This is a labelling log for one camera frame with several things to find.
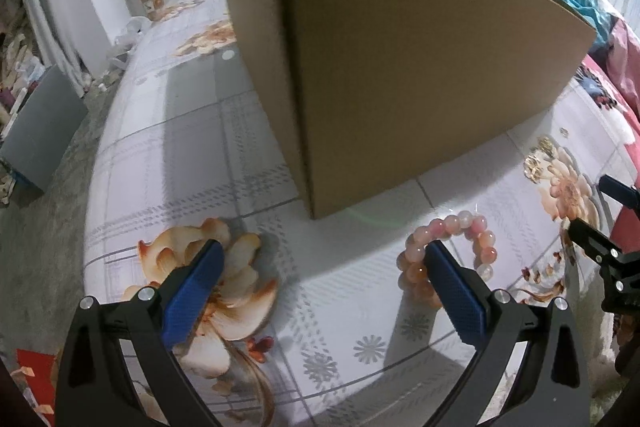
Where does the pink floral bed cover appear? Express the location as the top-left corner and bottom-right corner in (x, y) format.
(575, 18), (639, 169)

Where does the grey storage bin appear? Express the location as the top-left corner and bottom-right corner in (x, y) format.
(1, 66), (88, 192)

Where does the brown cardboard box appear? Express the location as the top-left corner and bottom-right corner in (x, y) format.
(226, 0), (596, 219)

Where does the pink orange bead bracelet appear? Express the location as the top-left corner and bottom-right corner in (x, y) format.
(395, 210), (499, 310)

